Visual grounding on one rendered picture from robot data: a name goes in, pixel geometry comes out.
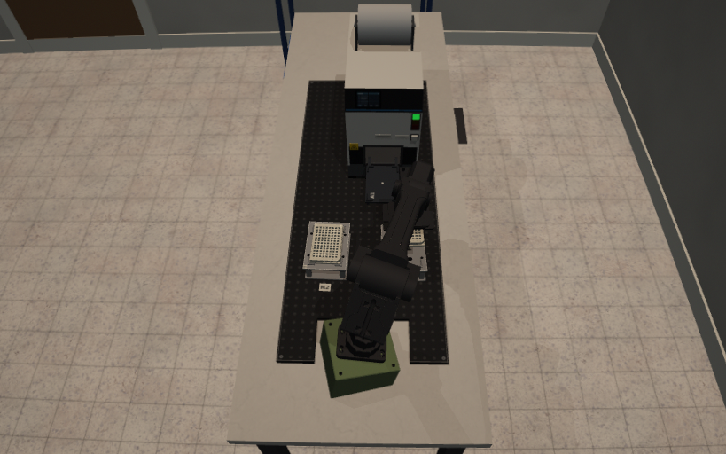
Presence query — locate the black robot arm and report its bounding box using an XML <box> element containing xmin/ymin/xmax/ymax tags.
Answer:
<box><xmin>336</xmin><ymin>160</ymin><xmax>435</xmax><ymax>363</ymax></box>

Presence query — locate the grey horizontal roll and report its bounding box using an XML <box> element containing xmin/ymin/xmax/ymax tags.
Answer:
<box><xmin>358</xmin><ymin>4</ymin><xmax>412</xmax><ymax>45</ymax></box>

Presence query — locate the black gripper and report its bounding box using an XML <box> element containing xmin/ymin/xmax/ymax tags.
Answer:
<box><xmin>383</xmin><ymin>201</ymin><xmax>434</xmax><ymax>231</ymax></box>

